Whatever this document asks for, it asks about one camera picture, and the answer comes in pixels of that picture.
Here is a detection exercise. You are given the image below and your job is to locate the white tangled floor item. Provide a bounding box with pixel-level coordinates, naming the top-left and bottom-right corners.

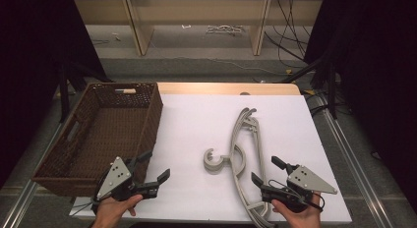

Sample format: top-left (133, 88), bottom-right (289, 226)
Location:
top-left (206, 24), bottom-right (245, 35)

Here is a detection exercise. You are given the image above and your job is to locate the black metal stand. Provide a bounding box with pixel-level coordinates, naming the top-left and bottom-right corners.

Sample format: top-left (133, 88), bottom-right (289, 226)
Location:
top-left (281, 54), bottom-right (338, 119)
top-left (58, 62), bottom-right (114, 123)

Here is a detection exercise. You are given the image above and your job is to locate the white table sheet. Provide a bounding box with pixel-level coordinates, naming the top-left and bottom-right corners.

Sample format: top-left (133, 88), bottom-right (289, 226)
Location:
top-left (69, 93), bottom-right (353, 226)

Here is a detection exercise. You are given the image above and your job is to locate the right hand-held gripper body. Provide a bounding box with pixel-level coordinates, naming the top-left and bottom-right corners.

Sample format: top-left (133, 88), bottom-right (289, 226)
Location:
top-left (261, 163), bottom-right (338, 213)

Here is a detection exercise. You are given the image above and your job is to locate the black curtain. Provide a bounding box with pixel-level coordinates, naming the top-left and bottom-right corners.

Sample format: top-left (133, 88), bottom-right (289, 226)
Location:
top-left (304, 0), bottom-right (417, 202)
top-left (0, 0), bottom-right (111, 190)

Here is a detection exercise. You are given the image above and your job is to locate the person's right hand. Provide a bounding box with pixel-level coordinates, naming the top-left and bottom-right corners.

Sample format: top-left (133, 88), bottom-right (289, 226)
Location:
top-left (270, 192), bottom-right (325, 228)

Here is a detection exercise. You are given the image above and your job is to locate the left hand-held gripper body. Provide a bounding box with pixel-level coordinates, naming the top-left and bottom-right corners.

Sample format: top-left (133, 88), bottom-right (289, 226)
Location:
top-left (92, 156), bottom-right (160, 204)

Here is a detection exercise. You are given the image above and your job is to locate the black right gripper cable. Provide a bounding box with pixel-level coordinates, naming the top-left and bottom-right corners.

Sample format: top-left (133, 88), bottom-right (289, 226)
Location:
top-left (268, 179), bottom-right (326, 212)

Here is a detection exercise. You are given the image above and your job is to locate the light wooden shelf unit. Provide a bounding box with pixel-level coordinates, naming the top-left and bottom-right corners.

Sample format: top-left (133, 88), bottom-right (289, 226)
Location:
top-left (74, 0), bottom-right (324, 57)

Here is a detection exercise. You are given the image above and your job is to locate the bundle of black cables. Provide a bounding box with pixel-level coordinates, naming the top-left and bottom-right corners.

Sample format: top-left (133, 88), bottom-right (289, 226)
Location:
top-left (264, 0), bottom-right (313, 70)

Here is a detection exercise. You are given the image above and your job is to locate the person's left hand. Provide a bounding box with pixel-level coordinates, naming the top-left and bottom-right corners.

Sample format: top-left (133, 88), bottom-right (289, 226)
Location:
top-left (91, 194), bottom-right (145, 228)

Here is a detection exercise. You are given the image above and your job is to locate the brown wicker basket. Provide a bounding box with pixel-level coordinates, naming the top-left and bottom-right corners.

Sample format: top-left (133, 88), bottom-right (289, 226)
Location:
top-left (31, 82), bottom-right (164, 198)

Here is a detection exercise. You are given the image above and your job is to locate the grey plastic clothes hanger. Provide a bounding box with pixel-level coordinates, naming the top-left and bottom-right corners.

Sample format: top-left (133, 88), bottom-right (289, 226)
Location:
top-left (203, 106), bottom-right (273, 228)
top-left (204, 107), bottom-right (275, 228)

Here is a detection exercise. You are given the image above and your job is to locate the metal floor rail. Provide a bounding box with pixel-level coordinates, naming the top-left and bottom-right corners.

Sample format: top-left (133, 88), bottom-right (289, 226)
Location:
top-left (314, 93), bottom-right (394, 228)
top-left (0, 123), bottom-right (65, 228)

